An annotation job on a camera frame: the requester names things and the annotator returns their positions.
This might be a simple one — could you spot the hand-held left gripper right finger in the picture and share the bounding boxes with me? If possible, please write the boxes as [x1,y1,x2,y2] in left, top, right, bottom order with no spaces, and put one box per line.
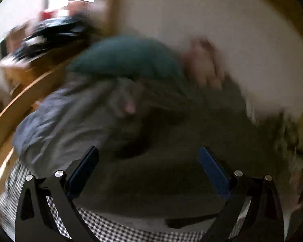
[198,146,286,242]

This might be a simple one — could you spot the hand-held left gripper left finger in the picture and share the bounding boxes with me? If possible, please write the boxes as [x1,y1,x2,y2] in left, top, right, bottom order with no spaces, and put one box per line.
[15,145,100,242]

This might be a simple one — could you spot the olive green large garment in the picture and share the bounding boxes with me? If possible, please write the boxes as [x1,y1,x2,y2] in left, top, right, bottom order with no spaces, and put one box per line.
[73,74,303,223]

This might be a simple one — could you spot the grey cloth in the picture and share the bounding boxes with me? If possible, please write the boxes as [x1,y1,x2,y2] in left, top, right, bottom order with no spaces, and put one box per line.
[12,74,154,163]

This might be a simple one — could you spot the checkered bed sheet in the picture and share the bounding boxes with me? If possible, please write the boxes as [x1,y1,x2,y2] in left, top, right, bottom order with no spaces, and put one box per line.
[0,159,246,242]

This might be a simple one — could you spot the pink cloth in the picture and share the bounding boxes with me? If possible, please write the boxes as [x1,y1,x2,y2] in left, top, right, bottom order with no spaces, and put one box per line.
[184,37,226,91]

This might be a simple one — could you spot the wooden cabinet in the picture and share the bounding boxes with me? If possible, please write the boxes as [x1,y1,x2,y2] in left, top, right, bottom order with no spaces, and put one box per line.
[0,25,67,95]

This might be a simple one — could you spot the teal cloth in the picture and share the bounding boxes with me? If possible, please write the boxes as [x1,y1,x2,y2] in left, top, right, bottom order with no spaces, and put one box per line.
[66,35,185,81]

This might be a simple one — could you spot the black bag on shelf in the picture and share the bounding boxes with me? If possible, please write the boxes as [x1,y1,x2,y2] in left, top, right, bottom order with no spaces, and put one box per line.
[12,15,92,61]

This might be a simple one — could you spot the red box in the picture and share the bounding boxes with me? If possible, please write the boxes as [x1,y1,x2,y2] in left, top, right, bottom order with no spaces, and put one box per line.
[40,1,74,19]

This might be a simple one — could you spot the wooden bed frame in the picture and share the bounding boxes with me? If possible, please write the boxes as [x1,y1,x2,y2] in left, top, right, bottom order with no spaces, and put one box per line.
[0,0,303,203]

